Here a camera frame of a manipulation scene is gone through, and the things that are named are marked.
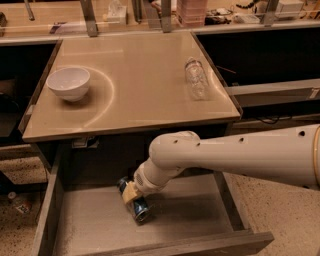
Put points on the metal post right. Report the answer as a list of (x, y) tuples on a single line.
[(269, 14)]

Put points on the grey cabinet with beige top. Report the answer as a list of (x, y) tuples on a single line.
[(137, 84)]

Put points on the white box on counter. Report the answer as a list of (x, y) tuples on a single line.
[(117, 15)]

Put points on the metal post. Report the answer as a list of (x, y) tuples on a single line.
[(89, 17), (269, 14), (166, 15)]

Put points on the white ceramic bowl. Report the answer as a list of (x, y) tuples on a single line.
[(70, 84)]

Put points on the open grey wooden drawer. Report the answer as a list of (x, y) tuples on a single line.
[(83, 213)]

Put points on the blue silver redbull can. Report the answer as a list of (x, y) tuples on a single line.
[(139, 207)]

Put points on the pink plastic container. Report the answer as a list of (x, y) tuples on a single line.
[(191, 13)]

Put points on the metal post centre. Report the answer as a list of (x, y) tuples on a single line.
[(166, 15)]

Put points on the metal post left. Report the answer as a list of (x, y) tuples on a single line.
[(89, 17)]

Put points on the white gripper with vent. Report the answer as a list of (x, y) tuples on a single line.
[(141, 181)]

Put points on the grey side shelf rail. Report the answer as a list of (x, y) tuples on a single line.
[(276, 93)]

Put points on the white tag on floor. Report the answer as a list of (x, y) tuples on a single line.
[(23, 207)]

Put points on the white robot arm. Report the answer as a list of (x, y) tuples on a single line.
[(290, 156)]

